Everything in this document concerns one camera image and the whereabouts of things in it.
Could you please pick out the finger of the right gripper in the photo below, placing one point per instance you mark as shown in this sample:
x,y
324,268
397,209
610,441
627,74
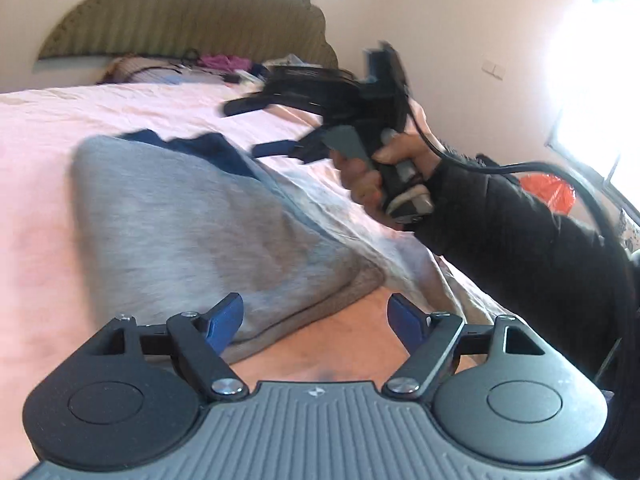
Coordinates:
x,y
310,148
259,102

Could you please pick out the person's right hand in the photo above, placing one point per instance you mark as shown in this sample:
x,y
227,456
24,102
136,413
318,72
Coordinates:
x,y
365,185

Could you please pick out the pile of light clothes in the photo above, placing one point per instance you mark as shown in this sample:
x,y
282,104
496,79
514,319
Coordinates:
x,y
289,68

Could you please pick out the magenta garment on bed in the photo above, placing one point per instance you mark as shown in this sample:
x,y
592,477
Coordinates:
x,y
225,63

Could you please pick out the grey knitted sweater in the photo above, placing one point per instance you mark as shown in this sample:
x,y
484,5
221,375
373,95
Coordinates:
x,y
162,232

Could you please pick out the orange plastic bag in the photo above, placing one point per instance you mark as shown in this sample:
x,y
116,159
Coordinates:
x,y
557,194

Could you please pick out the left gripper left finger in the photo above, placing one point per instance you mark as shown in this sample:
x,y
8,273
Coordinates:
x,y
133,393

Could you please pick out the pink bed sheet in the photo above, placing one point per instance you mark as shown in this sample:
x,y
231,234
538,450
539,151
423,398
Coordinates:
x,y
45,309

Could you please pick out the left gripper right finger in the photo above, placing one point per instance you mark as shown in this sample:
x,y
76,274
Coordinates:
x,y
500,390

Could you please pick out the white wall switch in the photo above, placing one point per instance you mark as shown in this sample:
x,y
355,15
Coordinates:
x,y
494,69

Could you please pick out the black sleeved right forearm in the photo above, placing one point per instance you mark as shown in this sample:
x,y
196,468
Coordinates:
x,y
547,268

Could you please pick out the bright window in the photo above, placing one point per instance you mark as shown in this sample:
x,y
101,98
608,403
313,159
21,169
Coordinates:
x,y
597,130

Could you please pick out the olive padded headboard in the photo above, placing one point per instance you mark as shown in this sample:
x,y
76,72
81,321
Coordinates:
x,y
256,29

